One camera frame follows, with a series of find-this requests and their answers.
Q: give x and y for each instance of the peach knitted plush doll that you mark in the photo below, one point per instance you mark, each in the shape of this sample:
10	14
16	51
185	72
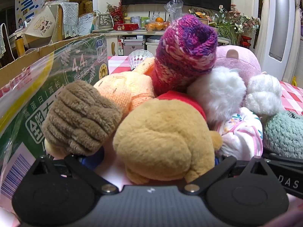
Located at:
118	87

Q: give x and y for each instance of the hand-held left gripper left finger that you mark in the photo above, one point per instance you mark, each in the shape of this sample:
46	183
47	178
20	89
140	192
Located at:
75	165

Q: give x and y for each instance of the green potted plant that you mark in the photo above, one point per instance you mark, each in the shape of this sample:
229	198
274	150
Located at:
224	29

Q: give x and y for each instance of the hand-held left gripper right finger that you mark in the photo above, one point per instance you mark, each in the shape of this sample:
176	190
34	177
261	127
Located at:
220	170

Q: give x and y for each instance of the purple pink knitted toy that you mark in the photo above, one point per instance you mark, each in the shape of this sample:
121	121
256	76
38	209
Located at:
184	52

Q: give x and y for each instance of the yellow plush bear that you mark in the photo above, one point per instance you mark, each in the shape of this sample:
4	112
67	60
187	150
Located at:
156	141

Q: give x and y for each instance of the red berry branches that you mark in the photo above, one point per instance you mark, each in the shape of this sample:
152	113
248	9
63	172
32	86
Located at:
117	10

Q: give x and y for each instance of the light wooden chair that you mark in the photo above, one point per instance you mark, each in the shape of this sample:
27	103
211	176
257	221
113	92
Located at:
58	28

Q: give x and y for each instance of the wooden dining table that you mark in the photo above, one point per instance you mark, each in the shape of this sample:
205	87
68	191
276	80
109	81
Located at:
20	46

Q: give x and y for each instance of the white floral cloth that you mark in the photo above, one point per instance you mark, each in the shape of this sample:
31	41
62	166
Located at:
241	134

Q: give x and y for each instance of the cream television cabinet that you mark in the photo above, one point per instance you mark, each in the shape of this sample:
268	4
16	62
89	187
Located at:
111	42

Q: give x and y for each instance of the pink checked tablecloth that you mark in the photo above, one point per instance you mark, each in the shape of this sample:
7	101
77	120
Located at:
291	92

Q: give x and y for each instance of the silver aluminium case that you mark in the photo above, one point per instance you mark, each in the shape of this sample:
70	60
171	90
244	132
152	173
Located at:
132	47

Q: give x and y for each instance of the white plastic shuttlecock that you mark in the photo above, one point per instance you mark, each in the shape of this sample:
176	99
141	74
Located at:
138	56

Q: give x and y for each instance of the white printed document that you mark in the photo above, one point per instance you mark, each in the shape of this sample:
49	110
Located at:
85	23

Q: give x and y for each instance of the glass electric kettle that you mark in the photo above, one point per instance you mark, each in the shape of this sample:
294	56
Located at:
104	21

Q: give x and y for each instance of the red vase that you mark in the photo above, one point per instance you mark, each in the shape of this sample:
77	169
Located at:
246	41

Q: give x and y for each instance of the white oval tray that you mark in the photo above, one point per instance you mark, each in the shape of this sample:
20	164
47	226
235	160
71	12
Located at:
153	39

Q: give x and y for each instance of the beige printed tote bag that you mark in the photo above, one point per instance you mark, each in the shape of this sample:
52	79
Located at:
40	26

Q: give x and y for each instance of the white tower air conditioner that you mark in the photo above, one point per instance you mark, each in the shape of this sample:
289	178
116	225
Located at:
281	28

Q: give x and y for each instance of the pink plush pig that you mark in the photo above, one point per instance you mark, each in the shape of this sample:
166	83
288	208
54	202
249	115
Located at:
239	61

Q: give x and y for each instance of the dried flower bouquet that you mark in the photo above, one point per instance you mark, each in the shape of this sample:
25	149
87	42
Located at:
243	20

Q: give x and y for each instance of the white fluffy earmuffs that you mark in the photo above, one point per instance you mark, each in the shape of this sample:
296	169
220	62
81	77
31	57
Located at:
217	92

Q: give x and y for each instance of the cardboard box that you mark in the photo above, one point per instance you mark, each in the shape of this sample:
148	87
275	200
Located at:
78	59

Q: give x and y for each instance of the red gift box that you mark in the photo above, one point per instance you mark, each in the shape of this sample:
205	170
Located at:
125	26

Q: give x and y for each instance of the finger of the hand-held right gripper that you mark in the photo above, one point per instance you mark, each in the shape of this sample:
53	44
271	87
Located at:
284	159

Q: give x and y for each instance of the grey-blue plush wristband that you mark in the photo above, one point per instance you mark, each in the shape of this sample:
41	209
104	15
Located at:
281	134

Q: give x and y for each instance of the white lace chair cover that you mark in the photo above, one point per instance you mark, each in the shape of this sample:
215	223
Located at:
69	16

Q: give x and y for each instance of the clear plastic bag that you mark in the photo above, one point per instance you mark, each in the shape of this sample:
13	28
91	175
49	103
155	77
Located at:
174	8

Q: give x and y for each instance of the green box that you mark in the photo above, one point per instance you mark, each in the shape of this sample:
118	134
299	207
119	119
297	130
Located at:
144	21

